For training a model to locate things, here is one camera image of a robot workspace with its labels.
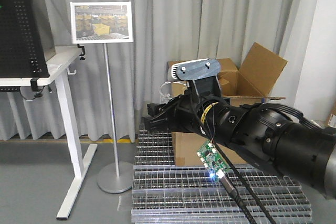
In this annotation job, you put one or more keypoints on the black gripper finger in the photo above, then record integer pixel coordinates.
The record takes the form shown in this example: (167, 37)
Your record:
(163, 124)
(160, 109)

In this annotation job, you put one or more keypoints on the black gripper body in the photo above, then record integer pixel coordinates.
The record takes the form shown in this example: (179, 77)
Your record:
(185, 115)

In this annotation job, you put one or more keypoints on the clear glass beaker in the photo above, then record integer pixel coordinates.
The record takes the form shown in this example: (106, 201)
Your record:
(169, 90)

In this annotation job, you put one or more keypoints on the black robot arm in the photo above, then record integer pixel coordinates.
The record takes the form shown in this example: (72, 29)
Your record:
(273, 137)

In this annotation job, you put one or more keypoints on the green circuit board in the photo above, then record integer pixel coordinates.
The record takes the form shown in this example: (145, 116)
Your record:
(212, 161)

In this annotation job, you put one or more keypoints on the metal grating stack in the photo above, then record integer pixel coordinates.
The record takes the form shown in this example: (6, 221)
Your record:
(165, 193)

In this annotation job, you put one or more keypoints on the open cardboard box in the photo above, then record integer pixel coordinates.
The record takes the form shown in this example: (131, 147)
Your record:
(252, 82)

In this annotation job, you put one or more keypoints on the grey curtain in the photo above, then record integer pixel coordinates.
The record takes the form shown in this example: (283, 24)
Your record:
(168, 30)

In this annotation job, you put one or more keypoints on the sign stand with picture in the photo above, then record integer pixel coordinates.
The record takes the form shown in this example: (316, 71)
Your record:
(103, 23)

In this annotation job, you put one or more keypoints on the black pegboard panel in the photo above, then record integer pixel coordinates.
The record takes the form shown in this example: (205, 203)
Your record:
(22, 54)

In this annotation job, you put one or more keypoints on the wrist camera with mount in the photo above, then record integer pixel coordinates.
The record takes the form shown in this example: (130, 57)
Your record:
(201, 75)

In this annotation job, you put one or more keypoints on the white frame table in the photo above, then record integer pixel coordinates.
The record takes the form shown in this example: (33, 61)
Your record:
(59, 65)

